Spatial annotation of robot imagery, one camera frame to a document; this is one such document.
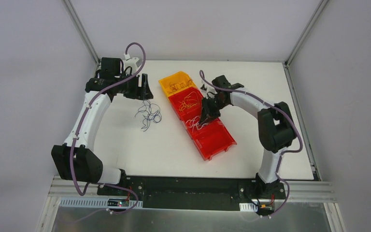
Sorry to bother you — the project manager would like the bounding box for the white wire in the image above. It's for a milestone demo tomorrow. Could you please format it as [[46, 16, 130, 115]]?
[[185, 116, 215, 132]]

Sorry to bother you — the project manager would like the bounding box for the yellow wire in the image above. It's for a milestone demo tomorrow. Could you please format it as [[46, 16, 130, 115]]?
[[177, 91, 202, 113]]

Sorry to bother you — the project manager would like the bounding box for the orange wire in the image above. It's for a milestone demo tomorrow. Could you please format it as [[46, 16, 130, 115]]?
[[169, 78, 194, 93]]

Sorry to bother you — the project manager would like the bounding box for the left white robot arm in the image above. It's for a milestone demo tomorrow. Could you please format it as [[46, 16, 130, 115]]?
[[51, 54, 154, 196]]

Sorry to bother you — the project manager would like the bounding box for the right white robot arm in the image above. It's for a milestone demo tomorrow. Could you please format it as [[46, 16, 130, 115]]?
[[199, 72, 300, 198]]

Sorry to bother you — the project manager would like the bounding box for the red middle bin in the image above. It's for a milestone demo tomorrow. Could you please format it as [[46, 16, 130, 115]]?
[[179, 108, 220, 139]]

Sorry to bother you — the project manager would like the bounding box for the red bin near yellow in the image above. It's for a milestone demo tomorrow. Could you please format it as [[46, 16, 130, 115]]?
[[168, 87, 203, 117]]

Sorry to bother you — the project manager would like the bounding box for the red front bin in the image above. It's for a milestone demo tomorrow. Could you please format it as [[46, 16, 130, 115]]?
[[192, 125, 237, 161]]

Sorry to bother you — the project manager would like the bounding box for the yellow plastic bin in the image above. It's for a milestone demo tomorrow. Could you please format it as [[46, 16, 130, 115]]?
[[158, 71, 197, 98]]

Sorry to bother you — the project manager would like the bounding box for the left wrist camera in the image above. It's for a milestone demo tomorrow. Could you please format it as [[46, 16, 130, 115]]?
[[123, 54, 141, 72]]

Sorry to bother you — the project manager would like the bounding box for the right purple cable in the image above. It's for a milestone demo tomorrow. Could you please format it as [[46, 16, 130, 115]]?
[[199, 70, 304, 219]]

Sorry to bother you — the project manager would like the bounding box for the purple cable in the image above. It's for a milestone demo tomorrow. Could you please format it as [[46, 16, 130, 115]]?
[[57, 42, 147, 216], [199, 70, 304, 219]]

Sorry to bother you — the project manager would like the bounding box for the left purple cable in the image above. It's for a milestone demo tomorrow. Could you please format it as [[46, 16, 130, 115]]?
[[57, 42, 147, 216]]

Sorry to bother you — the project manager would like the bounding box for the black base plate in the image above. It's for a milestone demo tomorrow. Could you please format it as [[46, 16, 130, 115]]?
[[97, 175, 286, 211]]

